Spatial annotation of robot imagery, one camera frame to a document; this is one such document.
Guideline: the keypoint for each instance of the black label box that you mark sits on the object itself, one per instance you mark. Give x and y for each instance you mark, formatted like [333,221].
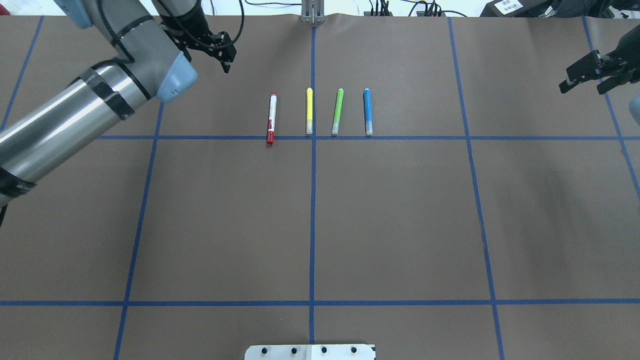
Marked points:
[515,8]

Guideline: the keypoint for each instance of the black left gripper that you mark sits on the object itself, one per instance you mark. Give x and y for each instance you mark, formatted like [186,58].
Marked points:
[187,21]

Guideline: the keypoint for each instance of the green highlighter pen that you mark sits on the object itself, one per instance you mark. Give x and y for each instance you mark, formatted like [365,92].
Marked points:
[337,113]

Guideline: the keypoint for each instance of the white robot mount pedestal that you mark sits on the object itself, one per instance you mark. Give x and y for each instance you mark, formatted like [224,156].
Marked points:
[347,351]

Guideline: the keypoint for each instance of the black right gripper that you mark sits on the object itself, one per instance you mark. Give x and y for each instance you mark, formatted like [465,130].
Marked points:
[631,51]

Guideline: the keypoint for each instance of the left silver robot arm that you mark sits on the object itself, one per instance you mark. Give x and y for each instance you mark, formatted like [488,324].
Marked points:
[152,61]

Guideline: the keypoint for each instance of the yellow highlighter pen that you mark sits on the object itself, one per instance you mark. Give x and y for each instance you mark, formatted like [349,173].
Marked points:
[309,111]

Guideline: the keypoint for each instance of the red and white marker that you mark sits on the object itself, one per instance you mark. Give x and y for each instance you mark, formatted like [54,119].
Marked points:
[270,132]

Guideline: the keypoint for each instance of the blue highlighter pen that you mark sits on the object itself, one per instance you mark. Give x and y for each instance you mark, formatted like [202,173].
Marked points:
[367,110]

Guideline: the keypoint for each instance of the aluminium frame post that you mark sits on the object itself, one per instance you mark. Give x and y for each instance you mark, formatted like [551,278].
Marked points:
[313,12]

